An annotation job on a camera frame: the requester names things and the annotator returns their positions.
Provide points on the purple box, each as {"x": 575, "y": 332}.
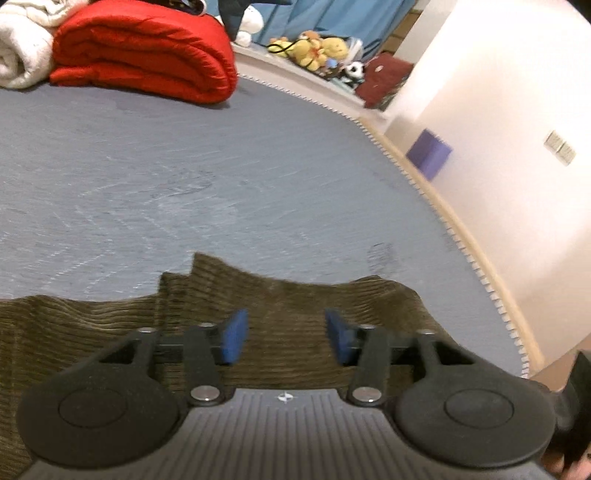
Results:
{"x": 429, "y": 154}

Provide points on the blue curtain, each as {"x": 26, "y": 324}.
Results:
{"x": 351, "y": 18}

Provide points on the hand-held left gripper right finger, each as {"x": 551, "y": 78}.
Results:
{"x": 337, "y": 337}

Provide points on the person's dark clothing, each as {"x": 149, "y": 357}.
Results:
{"x": 575, "y": 397}

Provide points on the white fluffy blanket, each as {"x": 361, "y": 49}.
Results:
{"x": 23, "y": 46}

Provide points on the red folded quilt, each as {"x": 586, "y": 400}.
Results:
{"x": 138, "y": 50}

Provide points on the dark red cushion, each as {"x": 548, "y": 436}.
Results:
{"x": 385, "y": 78}

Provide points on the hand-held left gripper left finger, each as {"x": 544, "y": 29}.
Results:
{"x": 234, "y": 337}

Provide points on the panda plush toy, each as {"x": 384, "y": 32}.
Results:
{"x": 355, "y": 71}

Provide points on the black white plush toy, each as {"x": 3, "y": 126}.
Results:
{"x": 231, "y": 16}

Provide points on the grey bed mat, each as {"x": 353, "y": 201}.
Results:
{"x": 184, "y": 184}

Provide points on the wall switch plate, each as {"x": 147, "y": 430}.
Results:
{"x": 560, "y": 147}

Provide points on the orange and yellow plush toy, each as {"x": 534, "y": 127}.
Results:
{"x": 311, "y": 50}

